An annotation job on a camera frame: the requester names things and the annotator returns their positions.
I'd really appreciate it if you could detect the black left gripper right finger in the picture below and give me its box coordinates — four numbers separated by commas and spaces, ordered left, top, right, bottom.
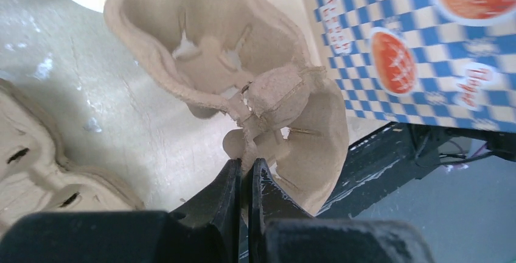
248, 158, 434, 262

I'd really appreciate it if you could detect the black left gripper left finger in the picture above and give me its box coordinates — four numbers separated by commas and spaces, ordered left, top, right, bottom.
1, 160, 242, 262

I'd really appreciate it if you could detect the brown pulp cup carrier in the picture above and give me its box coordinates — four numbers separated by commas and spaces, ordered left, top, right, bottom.
1, 79, 145, 234

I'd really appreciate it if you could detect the single brown pulp carrier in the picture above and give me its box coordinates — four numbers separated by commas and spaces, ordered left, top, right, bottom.
103, 0, 349, 215

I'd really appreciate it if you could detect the blue checkered paper bag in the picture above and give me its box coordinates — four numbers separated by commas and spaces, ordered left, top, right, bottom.
249, 0, 516, 134

